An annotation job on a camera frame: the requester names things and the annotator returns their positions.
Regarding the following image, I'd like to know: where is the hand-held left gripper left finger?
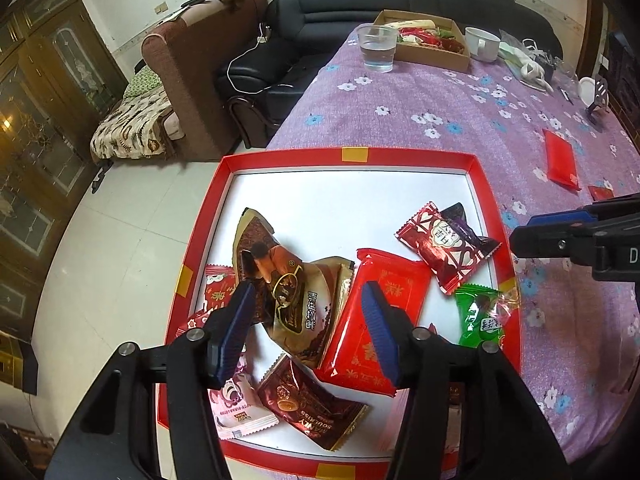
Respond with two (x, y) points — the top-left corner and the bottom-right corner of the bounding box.
(45, 280), (256, 480)

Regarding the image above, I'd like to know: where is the dark furniture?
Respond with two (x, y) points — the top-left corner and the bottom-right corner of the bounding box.
(602, 30), (640, 133)

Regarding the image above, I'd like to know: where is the red patterned candy packet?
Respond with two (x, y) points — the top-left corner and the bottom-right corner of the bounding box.
(395, 201), (502, 297)

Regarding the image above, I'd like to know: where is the purple floral tablecloth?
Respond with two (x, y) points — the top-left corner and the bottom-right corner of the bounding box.
(265, 35), (640, 466)

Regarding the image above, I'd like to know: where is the white pink snack packet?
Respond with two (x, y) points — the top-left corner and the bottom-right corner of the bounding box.
(215, 400), (280, 442)

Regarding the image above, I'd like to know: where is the brown snack packet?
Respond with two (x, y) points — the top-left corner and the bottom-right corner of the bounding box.
(234, 206), (303, 323)

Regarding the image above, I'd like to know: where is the wooden glass door cabinet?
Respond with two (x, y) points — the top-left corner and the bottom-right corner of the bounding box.
(0, 0), (130, 343)

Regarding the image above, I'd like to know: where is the white plastic bag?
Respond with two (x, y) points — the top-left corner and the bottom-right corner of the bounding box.
(499, 30), (557, 93)

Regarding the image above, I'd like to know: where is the floral blanket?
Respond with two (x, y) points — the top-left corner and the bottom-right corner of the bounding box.
(90, 91), (173, 162)

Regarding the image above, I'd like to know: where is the green candy packet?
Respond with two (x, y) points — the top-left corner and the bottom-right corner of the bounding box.
(454, 283), (522, 351)

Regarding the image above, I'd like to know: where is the plain red packet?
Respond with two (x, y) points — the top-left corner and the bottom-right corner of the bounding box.
(541, 128), (582, 192)

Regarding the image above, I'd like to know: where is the red flat snack packet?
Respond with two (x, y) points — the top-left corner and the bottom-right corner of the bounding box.
(314, 247), (433, 400)

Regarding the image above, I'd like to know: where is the white mug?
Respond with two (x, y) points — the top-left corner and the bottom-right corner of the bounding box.
(465, 26), (502, 63)

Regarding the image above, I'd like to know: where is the dark purple candy packet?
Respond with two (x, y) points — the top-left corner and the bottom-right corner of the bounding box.
(442, 202), (493, 243)

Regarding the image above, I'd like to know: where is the green pillow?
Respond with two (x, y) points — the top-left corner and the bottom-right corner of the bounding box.
(122, 66), (163, 101)

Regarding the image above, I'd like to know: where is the cardboard box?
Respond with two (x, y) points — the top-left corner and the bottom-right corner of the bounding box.
(372, 9), (471, 74)

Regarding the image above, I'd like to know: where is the black stand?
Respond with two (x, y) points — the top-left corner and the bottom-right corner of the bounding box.
(586, 76), (612, 126)

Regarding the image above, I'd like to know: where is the dark brown coffee candy packet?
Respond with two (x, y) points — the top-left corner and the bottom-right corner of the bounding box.
(256, 354), (372, 453)

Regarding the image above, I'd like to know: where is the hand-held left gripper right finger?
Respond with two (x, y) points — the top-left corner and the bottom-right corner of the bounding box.
(362, 280), (571, 480)

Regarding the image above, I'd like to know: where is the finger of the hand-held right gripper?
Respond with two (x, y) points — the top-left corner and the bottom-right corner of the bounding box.
(509, 224), (598, 271)
(529, 204), (608, 228)

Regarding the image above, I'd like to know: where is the white cable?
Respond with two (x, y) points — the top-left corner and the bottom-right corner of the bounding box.
(226, 22), (273, 96)

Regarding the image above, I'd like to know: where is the glass of water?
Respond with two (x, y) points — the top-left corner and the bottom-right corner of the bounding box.
(357, 24), (398, 74)

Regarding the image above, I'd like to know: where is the brown armchair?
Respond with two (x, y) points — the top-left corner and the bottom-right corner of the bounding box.
(141, 0), (269, 163)

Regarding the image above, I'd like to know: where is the pink cartoon snack packet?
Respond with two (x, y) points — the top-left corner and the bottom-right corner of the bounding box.
(209, 355), (261, 413)

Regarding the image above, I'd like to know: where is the black leather sofa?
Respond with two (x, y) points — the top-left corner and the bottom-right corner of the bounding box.
(215, 0), (566, 147)

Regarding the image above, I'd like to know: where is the gold snack packet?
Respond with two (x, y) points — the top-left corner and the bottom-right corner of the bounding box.
(265, 255), (357, 371)

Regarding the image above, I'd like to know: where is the white round disc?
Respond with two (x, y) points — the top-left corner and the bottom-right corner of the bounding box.
(576, 76), (598, 106)

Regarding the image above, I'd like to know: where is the red rimmed white tray box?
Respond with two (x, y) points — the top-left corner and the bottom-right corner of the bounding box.
(156, 146), (523, 480)

